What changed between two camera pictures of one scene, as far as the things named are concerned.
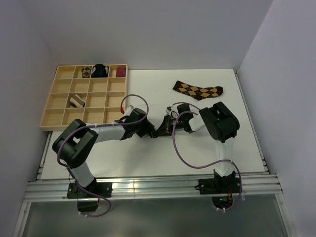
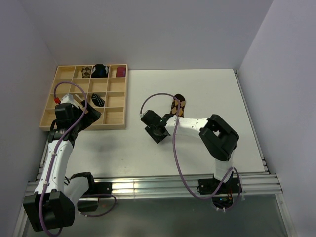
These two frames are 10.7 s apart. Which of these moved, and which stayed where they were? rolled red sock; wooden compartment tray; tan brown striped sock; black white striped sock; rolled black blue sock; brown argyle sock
Moved: brown argyle sock; black white striped sock
Stayed: rolled red sock; tan brown striped sock; wooden compartment tray; rolled black blue sock
